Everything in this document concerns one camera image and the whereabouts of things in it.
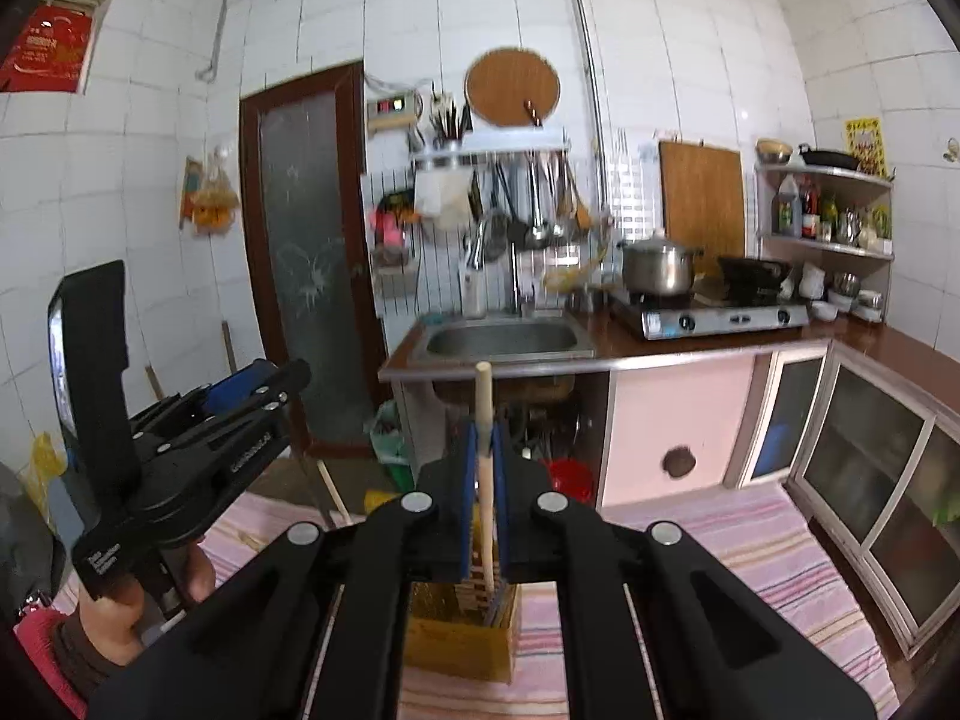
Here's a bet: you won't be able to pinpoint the steel cooking pot with lid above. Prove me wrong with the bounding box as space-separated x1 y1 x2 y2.
616 234 704 297

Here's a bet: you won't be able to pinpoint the person's left hand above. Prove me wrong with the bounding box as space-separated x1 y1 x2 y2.
75 540 220 665

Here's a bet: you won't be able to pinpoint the yellow perforated utensil holder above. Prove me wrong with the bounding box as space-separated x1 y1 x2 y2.
405 577 522 683

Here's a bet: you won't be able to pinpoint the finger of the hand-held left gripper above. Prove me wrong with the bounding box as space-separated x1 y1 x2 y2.
131 358 313 466
131 361 275 428

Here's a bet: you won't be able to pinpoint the green bin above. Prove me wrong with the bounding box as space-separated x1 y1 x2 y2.
367 401 417 488

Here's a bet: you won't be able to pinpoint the yellow skimmer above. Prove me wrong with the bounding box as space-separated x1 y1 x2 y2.
544 259 601 293

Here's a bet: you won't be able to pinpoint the yellow wall poster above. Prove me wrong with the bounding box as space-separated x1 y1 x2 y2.
844 116 887 177

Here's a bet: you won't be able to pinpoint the metal corner shelf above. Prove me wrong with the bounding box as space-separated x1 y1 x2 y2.
754 161 897 320

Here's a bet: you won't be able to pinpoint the steel gas stove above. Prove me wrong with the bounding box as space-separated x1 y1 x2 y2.
609 292 812 340

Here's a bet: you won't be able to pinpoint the black pan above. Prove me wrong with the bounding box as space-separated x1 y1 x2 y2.
799 144 862 172

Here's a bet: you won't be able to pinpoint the hanging bag of oranges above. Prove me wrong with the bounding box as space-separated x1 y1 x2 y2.
189 146 241 237

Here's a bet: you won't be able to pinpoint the person's left forearm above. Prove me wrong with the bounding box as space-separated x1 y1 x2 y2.
11 604 121 720

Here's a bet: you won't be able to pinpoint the row of hanging kitchen utensils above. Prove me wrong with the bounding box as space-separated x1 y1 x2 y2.
465 154 597 252

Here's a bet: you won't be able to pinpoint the pink and orange dish cloths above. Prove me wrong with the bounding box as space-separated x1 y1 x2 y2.
371 191 417 267

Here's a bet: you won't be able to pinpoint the red wall poster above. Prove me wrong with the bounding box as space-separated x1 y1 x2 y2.
0 0 117 95

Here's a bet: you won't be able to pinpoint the brown frosted glass door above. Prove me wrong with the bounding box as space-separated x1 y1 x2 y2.
238 61 391 458

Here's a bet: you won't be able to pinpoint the pink striped tablecloth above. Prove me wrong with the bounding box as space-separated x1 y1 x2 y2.
52 484 901 720

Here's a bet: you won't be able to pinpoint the black wok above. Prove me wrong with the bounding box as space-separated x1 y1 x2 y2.
716 255 794 301

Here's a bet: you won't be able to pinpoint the large dark sauce bottle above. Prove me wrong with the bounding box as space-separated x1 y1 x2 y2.
772 174 803 237

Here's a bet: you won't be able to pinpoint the round wooden lid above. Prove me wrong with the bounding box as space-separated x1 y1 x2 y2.
463 49 562 127

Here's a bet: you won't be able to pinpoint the steel sink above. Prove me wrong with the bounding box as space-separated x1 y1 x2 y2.
416 315 597 362

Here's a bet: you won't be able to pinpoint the yellow plastic bag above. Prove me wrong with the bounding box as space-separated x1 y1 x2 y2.
19 431 68 526

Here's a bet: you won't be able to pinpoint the beige control box with display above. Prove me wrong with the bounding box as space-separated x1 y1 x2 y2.
366 94 421 127

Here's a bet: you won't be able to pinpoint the stack of white bowls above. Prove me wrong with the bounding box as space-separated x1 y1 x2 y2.
780 262 890 320

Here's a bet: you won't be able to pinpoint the red bucket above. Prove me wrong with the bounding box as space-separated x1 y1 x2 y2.
544 457 597 507

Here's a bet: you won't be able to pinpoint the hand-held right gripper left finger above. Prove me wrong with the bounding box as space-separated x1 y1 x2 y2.
88 424 481 720

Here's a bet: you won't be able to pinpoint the kitchen counter cabinet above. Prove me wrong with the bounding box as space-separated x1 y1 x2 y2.
739 341 960 657

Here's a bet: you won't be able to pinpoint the row of condiment bottles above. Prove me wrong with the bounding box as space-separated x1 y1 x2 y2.
801 176 893 252

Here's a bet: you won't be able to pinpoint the white hanging cloth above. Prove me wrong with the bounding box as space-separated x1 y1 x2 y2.
414 165 470 230

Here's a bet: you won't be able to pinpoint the rectangular wooden cutting board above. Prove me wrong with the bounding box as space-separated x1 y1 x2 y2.
658 139 747 260

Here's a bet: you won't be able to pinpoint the metal wall rack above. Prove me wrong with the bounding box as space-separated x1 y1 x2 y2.
409 127 575 170

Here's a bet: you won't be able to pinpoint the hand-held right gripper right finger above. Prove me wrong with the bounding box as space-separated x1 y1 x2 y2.
491 424 878 720

